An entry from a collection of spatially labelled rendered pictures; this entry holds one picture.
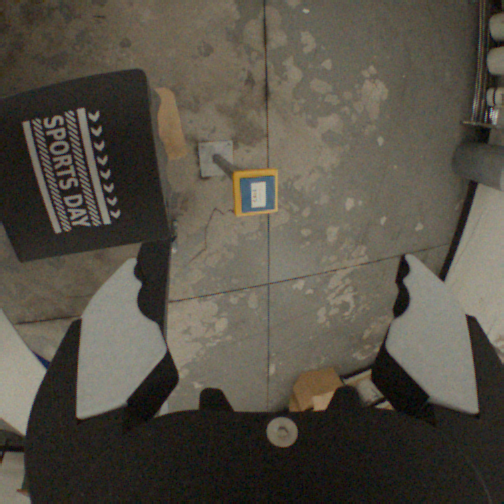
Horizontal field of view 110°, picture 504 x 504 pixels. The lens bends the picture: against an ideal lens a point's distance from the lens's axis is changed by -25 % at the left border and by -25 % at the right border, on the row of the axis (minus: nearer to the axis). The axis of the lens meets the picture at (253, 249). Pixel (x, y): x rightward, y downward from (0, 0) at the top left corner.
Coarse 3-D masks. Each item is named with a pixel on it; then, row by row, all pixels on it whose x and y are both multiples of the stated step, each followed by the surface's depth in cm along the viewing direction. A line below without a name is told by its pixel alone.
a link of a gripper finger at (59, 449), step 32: (64, 352) 6; (64, 384) 5; (32, 416) 4; (64, 416) 4; (128, 416) 5; (32, 448) 3; (64, 448) 4; (96, 448) 4; (32, 480) 3; (64, 480) 3
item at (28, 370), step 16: (0, 320) 9; (0, 336) 9; (16, 336) 10; (0, 352) 9; (16, 352) 9; (32, 352) 10; (0, 368) 9; (16, 368) 9; (32, 368) 10; (0, 384) 8; (16, 384) 9; (32, 384) 10; (0, 400) 8; (16, 400) 9; (32, 400) 10; (0, 416) 8; (16, 416) 9
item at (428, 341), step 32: (416, 288) 8; (448, 288) 8; (416, 320) 7; (448, 320) 6; (384, 352) 6; (416, 352) 6; (448, 352) 5; (384, 384) 6; (416, 384) 5; (448, 384) 5
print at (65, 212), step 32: (32, 128) 43; (64, 128) 46; (96, 128) 48; (32, 160) 46; (64, 160) 49; (96, 160) 52; (64, 192) 52; (96, 192) 55; (64, 224) 56; (96, 224) 59
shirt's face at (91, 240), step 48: (48, 96) 41; (96, 96) 45; (144, 96) 48; (0, 144) 42; (144, 144) 53; (0, 192) 46; (144, 192) 59; (48, 240) 56; (96, 240) 60; (144, 240) 64
